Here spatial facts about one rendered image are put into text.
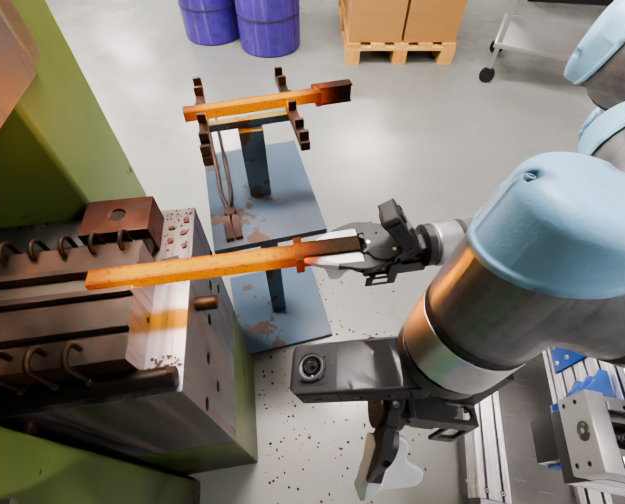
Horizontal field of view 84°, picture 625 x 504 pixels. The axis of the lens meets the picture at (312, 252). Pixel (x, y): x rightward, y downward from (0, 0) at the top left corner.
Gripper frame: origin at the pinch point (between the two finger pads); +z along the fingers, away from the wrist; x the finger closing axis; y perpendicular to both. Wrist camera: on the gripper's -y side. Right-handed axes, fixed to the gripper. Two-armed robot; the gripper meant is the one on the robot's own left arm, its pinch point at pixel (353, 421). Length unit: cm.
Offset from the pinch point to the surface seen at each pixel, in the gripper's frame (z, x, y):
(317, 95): -6, 69, -9
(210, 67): 88, 298, -96
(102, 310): 5.7, 12.8, -35.9
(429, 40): 38, 315, 81
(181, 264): 1.3, 20.0, -26.3
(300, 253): -2.7, 22.5, -8.7
